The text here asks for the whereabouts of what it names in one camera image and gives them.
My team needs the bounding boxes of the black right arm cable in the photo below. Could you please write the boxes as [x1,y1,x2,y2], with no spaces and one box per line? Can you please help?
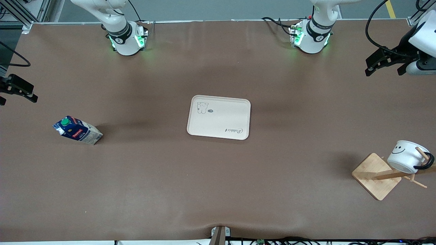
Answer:
[0,42,31,67]

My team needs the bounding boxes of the wooden mug stand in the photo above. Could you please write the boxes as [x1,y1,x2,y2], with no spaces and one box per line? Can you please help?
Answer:
[352,147,436,201]

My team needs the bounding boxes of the white smiley cup black handle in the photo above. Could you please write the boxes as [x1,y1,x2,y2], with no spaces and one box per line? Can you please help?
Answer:
[387,140,435,174]

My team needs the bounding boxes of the blue milk carton green cap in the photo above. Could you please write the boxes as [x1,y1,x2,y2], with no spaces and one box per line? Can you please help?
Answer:
[52,116,103,145]

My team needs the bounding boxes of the black right base cable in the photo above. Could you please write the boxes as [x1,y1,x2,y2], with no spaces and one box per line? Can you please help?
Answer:
[128,0,151,25]

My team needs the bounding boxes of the cream rectangular tray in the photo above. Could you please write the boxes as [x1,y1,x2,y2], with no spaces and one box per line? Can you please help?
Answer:
[187,95,251,140]

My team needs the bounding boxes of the black left base cables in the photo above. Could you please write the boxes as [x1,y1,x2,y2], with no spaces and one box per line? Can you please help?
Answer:
[262,16,297,36]

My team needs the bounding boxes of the aluminium frame profile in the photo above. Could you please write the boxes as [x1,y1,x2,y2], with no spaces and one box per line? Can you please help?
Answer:
[0,0,51,34]
[409,0,436,26]

